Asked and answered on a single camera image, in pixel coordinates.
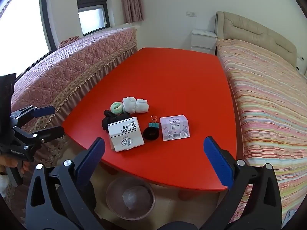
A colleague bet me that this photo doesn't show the person's left hand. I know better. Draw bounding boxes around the person's left hand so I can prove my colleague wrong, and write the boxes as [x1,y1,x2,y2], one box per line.
[0,156,28,176]

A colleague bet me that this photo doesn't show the person's right leg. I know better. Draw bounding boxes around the person's right leg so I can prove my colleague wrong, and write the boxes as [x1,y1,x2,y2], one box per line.
[156,221,199,230]

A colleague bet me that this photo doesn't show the pink pillow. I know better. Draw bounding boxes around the pink pillow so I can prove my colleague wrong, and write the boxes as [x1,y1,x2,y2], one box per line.
[58,35,79,48]

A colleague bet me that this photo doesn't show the beige padded headboard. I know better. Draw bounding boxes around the beige padded headboard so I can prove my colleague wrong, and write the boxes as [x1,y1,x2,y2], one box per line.
[216,11,297,69]

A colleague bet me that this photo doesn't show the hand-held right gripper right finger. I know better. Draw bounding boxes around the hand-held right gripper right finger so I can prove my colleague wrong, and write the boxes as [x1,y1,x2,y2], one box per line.
[199,136,282,230]

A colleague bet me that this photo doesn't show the black hair scrunchie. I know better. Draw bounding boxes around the black hair scrunchie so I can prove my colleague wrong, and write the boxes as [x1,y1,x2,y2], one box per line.
[143,126,159,141]

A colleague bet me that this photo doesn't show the pink quilted bed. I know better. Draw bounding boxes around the pink quilted bed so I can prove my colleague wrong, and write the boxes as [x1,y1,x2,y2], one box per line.
[11,27,138,170]

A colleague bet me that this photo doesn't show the white rolled socks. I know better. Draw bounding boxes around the white rolled socks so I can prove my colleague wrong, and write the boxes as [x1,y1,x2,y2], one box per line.
[122,96,149,115]

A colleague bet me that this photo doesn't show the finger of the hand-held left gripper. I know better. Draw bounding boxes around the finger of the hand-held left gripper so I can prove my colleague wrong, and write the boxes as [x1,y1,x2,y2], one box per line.
[13,125,66,149]
[10,105,56,130]

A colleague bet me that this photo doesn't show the black cloth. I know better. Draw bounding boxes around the black cloth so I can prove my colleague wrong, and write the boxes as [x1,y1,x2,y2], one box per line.
[101,110,131,132]

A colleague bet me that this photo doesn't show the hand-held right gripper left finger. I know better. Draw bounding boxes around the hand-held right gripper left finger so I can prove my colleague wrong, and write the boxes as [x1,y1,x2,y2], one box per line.
[25,137,106,230]

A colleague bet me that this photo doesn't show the green and white sock roll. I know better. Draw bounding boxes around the green and white sock roll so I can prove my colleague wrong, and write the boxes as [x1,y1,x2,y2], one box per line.
[110,101,124,115]

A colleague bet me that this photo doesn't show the person's left forearm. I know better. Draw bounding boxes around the person's left forearm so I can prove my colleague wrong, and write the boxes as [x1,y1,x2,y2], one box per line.
[0,172,11,198]

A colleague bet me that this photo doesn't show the large bright window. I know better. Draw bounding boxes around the large bright window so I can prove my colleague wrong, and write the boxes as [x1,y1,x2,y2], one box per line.
[0,0,58,77]

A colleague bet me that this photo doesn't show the translucent pink waste bin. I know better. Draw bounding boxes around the translucent pink waste bin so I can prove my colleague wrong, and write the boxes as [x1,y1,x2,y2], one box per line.
[106,177,155,220]

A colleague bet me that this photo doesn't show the dark framed window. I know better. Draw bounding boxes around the dark framed window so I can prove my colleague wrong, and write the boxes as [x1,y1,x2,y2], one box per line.
[75,0,111,35]

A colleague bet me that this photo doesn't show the red table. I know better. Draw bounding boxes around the red table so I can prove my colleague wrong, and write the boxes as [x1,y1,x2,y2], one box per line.
[62,47,238,201]

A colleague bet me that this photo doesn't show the white nightstand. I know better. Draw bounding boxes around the white nightstand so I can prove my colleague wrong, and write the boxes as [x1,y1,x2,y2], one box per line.
[191,29,217,55]

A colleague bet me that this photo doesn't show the clear plastic bag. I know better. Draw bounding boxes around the clear plastic bag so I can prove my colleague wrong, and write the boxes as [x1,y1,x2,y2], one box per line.
[122,187,150,211]

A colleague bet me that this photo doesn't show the pink cartoon print box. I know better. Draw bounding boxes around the pink cartoon print box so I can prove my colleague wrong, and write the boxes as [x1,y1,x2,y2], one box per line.
[159,114,191,141]

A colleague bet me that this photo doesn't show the white cardboard sock box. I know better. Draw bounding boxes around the white cardboard sock box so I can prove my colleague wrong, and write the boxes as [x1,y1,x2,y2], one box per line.
[107,117,145,152]

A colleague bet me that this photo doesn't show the striped bed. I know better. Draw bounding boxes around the striped bed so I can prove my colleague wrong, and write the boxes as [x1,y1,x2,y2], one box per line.
[216,39,307,228]

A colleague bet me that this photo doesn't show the pink curtain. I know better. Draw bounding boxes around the pink curtain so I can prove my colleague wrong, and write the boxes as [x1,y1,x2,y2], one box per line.
[119,0,144,22]

